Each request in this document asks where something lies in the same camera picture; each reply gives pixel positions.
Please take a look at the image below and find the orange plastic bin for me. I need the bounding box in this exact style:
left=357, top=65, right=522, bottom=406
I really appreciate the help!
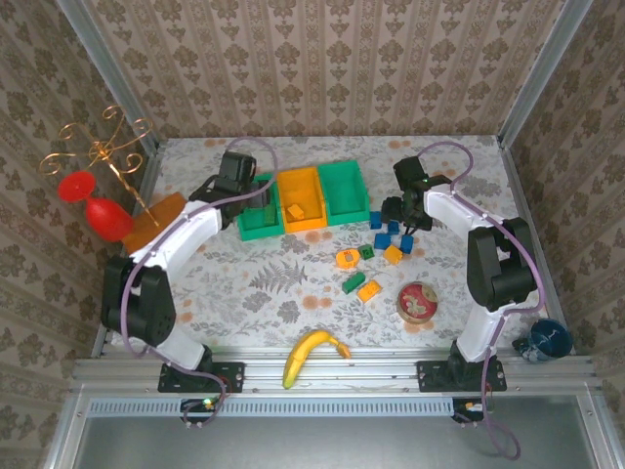
left=276, top=166, right=329, bottom=235

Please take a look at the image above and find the round orange lego piece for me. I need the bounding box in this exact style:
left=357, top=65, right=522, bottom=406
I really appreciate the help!
left=335, top=247, right=361, bottom=270

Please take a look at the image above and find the long orange lego brick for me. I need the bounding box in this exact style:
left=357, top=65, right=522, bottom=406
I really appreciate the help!
left=356, top=279, right=384, bottom=304

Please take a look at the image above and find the grey metal panel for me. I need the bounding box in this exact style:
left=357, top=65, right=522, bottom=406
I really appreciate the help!
left=46, top=393, right=625, bottom=469

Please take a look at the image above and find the white slotted cable duct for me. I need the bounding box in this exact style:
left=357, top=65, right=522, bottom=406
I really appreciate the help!
left=87, top=396, right=455, bottom=417

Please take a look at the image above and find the orange wooden block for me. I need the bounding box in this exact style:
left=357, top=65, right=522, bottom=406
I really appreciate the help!
left=121, top=192, right=189, bottom=255

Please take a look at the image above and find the small black connector board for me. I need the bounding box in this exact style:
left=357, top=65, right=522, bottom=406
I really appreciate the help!
left=180, top=398, right=221, bottom=425
left=452, top=398, right=492, bottom=425

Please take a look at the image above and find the dark blue mug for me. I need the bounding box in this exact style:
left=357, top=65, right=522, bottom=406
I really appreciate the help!
left=512, top=318, right=573, bottom=363

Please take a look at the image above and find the aluminium front rail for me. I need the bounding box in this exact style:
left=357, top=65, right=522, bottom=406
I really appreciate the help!
left=70, top=346, right=604, bottom=395

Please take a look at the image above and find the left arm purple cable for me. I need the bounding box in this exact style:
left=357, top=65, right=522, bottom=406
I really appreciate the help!
left=121, top=136, right=282, bottom=431

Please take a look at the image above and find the red plastic goblet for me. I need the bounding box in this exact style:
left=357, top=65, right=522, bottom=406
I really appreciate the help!
left=57, top=170, right=136, bottom=243

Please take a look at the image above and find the gold wire stand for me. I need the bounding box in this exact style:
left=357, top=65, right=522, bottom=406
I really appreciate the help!
left=38, top=105, right=161, bottom=229

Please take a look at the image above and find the green plastic bin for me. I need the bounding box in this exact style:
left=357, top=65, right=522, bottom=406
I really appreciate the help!
left=317, top=160, right=371, bottom=228
left=237, top=174, right=284, bottom=243

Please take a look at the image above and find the aluminium upright post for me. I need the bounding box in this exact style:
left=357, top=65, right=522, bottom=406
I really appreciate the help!
left=54, top=0, right=162, bottom=152
left=497, top=0, right=595, bottom=148

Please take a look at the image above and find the yellow banana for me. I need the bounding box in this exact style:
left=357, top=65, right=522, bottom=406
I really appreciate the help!
left=282, top=329, right=353, bottom=391

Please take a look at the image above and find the round tin red lid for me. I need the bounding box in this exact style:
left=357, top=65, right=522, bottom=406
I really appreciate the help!
left=396, top=282, right=438, bottom=324

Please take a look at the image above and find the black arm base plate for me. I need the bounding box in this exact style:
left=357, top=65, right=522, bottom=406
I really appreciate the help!
left=157, top=361, right=246, bottom=395
left=416, top=360, right=508, bottom=393

